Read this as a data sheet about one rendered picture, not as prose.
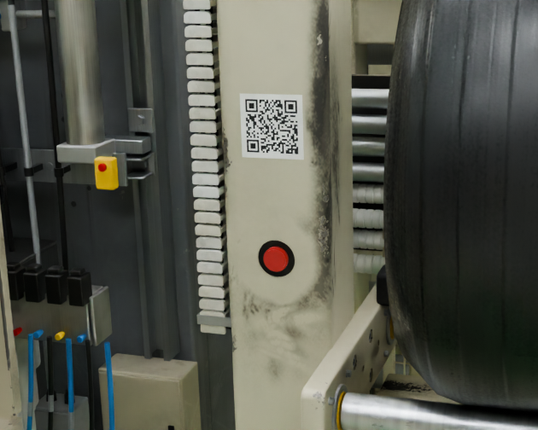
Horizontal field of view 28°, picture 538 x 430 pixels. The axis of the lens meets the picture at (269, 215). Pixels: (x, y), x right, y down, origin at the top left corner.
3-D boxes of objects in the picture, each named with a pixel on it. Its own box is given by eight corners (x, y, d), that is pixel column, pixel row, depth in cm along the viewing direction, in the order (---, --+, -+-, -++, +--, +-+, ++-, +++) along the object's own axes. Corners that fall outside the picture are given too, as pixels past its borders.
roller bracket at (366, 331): (301, 470, 121) (299, 390, 118) (380, 338, 157) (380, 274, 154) (330, 473, 119) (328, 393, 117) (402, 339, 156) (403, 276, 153)
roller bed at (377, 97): (318, 275, 169) (313, 88, 161) (342, 247, 182) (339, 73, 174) (442, 285, 163) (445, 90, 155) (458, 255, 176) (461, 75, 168)
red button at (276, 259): (263, 271, 128) (262, 246, 127) (267, 266, 129) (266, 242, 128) (287, 273, 127) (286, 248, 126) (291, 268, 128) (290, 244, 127)
